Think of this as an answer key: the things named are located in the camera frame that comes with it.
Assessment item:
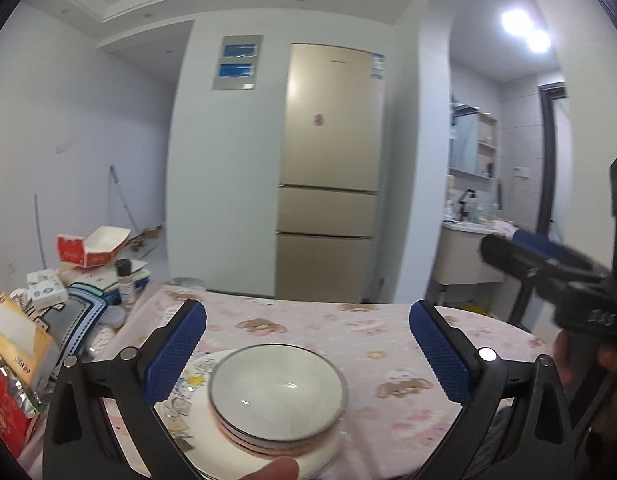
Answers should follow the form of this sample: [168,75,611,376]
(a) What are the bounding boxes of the Life cartoon plate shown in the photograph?
[156,349,344,479]

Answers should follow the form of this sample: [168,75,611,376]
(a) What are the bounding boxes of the white ribbed black-rim bowl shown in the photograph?
[208,344,348,446]

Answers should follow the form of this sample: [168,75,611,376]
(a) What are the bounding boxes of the pink rabbit strawberry bowl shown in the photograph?
[216,424,341,457]

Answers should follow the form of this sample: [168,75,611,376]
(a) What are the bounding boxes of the person's right hand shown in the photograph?
[552,330,617,448]

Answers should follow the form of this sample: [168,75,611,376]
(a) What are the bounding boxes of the person's left hand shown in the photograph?
[240,457,300,480]

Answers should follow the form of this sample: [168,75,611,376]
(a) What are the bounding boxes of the pink towel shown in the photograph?
[491,219,519,240]

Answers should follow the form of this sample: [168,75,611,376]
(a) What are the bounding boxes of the black faucet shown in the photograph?
[458,188,477,221]

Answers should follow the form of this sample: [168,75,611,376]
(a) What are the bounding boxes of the bathroom vanity cabinet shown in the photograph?
[432,222,503,286]

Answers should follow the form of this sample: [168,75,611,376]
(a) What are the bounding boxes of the red snack bag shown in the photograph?
[0,366,45,457]

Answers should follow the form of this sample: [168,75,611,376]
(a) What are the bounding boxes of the blue cartoon bag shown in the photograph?
[39,284,108,363]

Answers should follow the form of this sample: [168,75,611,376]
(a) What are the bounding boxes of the pink cartoon tablecloth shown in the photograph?
[27,284,549,480]

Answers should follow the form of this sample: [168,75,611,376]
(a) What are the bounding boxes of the bathroom mirror shelf cabinet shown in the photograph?
[449,102,498,180]

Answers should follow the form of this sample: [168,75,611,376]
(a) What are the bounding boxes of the clear bottle black cap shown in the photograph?
[114,258,136,307]

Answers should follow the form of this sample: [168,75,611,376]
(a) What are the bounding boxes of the stack of books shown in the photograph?
[58,259,151,292]

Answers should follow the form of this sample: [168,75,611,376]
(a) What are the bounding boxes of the red white open box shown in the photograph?
[56,226,132,269]

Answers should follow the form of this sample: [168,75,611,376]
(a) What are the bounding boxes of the mop with metal pole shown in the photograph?
[109,165,162,252]

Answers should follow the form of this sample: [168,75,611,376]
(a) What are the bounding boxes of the gold three-door refrigerator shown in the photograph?
[275,44,384,302]

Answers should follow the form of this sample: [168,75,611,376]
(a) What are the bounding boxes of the black door frame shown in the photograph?
[536,81,567,236]

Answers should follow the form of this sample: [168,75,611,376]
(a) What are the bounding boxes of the grey wall electrical panel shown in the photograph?
[212,35,263,91]

